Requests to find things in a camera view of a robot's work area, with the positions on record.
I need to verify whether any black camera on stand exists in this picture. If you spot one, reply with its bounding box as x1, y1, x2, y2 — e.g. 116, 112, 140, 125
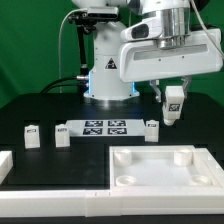
69, 7, 120, 35

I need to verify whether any white cable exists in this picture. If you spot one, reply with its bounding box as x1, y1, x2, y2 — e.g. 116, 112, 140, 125
58, 9, 83, 94

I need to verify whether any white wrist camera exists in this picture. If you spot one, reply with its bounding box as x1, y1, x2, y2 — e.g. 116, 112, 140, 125
120, 23, 162, 42

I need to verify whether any white U-shaped obstacle fence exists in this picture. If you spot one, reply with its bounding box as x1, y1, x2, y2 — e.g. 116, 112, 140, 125
0, 147, 224, 218

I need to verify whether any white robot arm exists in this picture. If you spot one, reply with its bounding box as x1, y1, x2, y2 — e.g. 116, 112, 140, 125
72, 0, 223, 102

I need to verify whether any white fiducial marker base plate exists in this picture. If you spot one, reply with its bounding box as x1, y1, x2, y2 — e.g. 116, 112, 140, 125
66, 119, 145, 137

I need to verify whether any black cable bundle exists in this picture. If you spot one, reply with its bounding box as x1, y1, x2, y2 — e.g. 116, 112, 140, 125
40, 76, 89, 94

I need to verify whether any white square tabletop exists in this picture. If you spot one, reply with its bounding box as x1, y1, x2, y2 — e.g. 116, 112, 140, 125
109, 146, 223, 187

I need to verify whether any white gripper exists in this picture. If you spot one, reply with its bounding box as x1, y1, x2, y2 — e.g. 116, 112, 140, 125
119, 30, 223, 103

